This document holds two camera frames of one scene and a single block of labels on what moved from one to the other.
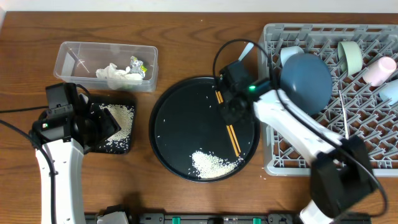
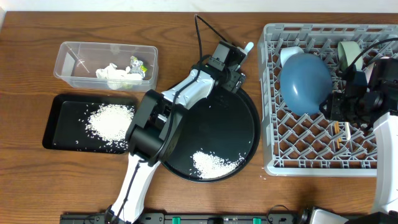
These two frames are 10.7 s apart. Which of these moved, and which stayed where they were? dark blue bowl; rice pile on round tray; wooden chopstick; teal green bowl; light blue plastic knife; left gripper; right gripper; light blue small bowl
Moved: wooden chopstick; right gripper; left gripper
Stayed: rice pile on round tray; teal green bowl; light blue small bowl; dark blue bowl; light blue plastic knife
